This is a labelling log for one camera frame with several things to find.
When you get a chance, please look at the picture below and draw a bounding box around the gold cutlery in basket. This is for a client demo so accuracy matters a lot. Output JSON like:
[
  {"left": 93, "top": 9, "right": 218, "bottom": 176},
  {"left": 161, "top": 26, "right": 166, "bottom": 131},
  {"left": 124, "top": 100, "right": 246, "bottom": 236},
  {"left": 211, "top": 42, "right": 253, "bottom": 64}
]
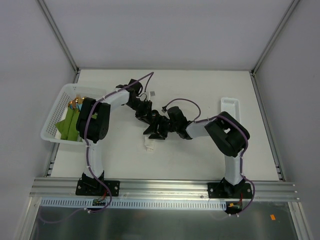
[{"left": 68, "top": 94, "right": 86, "bottom": 110}]

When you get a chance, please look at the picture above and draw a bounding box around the orange tape piece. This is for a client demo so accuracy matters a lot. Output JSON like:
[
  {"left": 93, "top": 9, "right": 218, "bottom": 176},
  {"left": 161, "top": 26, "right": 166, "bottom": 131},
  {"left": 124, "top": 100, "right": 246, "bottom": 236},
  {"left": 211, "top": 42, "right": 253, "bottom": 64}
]
[{"left": 270, "top": 214, "right": 276, "bottom": 221}]

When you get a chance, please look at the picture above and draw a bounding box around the white paper napkin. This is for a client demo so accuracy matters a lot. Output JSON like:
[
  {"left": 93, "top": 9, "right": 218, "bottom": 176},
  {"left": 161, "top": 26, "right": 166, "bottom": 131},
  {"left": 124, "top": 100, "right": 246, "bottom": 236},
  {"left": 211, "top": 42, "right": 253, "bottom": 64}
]
[{"left": 144, "top": 137, "right": 156, "bottom": 153}]

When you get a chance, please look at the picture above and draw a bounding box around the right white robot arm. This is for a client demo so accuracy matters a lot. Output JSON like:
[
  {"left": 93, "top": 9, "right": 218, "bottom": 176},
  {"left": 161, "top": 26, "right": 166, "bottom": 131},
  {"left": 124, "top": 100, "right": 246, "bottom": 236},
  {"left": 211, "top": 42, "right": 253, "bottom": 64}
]
[{"left": 139, "top": 106, "right": 250, "bottom": 198}]

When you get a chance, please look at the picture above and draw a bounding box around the right aluminium frame post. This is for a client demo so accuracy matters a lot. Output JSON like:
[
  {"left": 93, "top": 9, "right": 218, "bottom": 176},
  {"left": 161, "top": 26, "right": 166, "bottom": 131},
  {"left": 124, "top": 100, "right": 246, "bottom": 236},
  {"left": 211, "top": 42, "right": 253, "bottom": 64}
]
[{"left": 251, "top": 0, "right": 301, "bottom": 76}]

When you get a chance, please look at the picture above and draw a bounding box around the white narrow utensil tray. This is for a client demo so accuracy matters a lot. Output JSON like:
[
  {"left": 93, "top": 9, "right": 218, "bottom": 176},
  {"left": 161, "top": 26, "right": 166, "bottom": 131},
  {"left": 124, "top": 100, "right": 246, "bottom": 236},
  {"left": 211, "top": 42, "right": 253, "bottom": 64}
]
[{"left": 220, "top": 97, "right": 241, "bottom": 122}]

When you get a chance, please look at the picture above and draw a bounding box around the left aluminium frame post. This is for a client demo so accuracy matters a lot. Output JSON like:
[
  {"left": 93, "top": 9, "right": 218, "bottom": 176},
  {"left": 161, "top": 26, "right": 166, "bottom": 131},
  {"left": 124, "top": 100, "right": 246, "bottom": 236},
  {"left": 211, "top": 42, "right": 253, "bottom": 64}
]
[{"left": 36, "top": 0, "right": 79, "bottom": 73}]

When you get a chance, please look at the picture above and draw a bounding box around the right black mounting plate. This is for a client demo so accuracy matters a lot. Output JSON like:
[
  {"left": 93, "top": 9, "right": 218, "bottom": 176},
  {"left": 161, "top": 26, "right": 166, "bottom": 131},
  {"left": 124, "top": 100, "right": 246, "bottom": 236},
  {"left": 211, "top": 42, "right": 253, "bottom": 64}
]
[{"left": 207, "top": 182, "right": 253, "bottom": 200}]

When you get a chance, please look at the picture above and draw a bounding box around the aluminium frame post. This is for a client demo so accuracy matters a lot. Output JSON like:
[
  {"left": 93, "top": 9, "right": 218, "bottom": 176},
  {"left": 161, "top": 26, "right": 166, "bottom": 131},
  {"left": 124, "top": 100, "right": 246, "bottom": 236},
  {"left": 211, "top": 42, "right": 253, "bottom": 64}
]
[
  {"left": 251, "top": 0, "right": 301, "bottom": 76},
  {"left": 36, "top": 0, "right": 79, "bottom": 73}
]

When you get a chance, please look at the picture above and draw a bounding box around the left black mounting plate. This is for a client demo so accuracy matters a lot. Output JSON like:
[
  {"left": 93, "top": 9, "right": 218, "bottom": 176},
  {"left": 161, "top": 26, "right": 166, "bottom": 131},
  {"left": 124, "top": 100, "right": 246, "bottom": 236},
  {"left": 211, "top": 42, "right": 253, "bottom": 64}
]
[{"left": 75, "top": 179, "right": 120, "bottom": 197}]

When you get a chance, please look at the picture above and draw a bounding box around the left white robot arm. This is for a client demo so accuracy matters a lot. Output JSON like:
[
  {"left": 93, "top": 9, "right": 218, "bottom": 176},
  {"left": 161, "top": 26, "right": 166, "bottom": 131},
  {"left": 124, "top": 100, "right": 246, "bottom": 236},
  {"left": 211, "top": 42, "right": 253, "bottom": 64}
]
[{"left": 75, "top": 79, "right": 152, "bottom": 197}]

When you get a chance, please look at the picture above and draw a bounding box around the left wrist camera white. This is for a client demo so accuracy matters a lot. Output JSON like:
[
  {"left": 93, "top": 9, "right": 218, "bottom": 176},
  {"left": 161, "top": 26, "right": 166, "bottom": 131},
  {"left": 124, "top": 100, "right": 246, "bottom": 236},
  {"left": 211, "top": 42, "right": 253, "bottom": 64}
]
[{"left": 147, "top": 91, "right": 156, "bottom": 98}]

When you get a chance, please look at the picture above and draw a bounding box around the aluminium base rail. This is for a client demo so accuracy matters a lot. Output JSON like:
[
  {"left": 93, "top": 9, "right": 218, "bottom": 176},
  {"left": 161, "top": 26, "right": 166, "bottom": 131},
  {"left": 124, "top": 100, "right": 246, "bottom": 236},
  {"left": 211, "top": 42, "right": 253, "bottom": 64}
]
[{"left": 29, "top": 177, "right": 301, "bottom": 202}]

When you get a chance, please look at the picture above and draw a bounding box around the white slotted cable duct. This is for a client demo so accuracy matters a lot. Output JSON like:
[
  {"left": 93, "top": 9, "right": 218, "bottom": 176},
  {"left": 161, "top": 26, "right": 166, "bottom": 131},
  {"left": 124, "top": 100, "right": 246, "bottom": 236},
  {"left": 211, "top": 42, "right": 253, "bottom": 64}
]
[{"left": 40, "top": 197, "right": 227, "bottom": 211}]

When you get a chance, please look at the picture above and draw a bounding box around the white perforated basket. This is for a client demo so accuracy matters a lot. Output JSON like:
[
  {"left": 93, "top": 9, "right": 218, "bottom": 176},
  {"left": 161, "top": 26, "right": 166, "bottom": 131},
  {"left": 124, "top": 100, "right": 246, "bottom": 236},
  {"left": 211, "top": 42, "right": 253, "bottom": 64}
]
[{"left": 40, "top": 83, "right": 107, "bottom": 146}]

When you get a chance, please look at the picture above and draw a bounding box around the black mounting plate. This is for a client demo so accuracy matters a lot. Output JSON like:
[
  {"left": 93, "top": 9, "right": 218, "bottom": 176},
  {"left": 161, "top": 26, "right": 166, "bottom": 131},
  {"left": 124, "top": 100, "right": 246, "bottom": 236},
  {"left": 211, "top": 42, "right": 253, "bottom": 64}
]
[
  {"left": 75, "top": 179, "right": 120, "bottom": 197},
  {"left": 207, "top": 182, "right": 253, "bottom": 200}
]

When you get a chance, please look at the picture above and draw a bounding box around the green rolled napkin bundle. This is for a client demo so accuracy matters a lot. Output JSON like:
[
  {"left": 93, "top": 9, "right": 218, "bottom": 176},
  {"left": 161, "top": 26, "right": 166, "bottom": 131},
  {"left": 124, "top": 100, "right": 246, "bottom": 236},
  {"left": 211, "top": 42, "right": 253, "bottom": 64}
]
[{"left": 55, "top": 108, "right": 80, "bottom": 142}]

